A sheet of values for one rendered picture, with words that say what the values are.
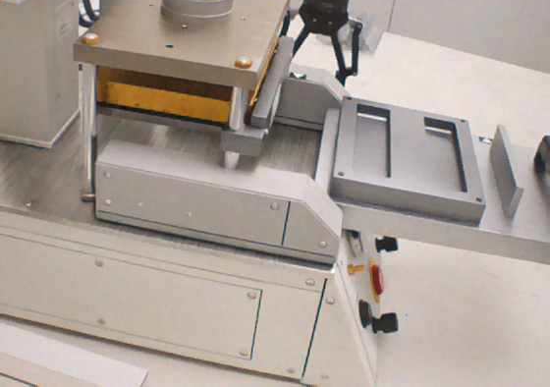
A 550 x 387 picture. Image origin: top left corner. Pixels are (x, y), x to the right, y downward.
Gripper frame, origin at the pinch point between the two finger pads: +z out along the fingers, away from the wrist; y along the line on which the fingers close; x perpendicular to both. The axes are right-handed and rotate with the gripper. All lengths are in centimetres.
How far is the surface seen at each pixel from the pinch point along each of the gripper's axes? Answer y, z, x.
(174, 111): -13, -19, -51
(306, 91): -0.6, -13.7, -29.6
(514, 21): 87, 37, 193
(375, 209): 8, -12, -52
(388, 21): 32, 52, 202
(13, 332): -26, 1, -66
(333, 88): 2.7, -14.3, -28.7
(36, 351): -23, 1, -68
